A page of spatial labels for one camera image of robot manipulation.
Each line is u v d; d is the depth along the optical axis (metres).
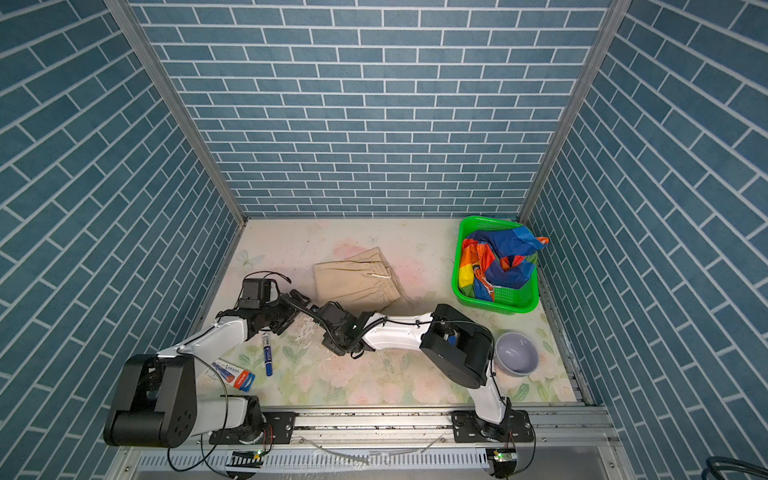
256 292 0.71
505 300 0.97
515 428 0.75
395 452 0.71
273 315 0.77
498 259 0.91
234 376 0.81
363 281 0.96
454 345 0.51
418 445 0.72
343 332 0.67
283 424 0.74
